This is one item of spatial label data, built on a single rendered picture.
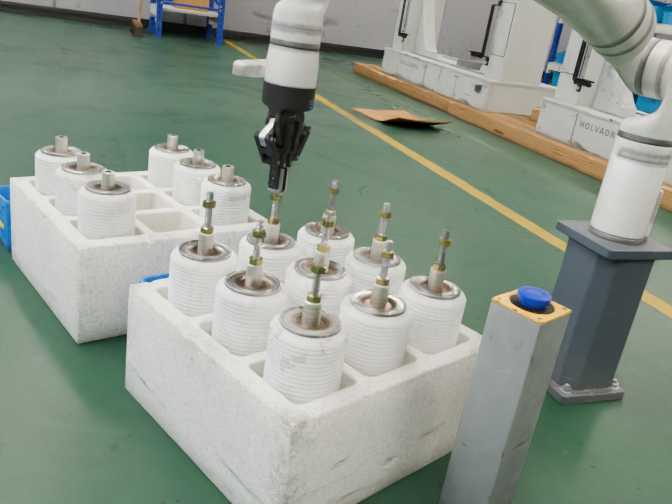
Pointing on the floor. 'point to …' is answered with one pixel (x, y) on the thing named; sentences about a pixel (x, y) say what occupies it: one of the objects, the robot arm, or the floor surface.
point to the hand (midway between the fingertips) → (278, 178)
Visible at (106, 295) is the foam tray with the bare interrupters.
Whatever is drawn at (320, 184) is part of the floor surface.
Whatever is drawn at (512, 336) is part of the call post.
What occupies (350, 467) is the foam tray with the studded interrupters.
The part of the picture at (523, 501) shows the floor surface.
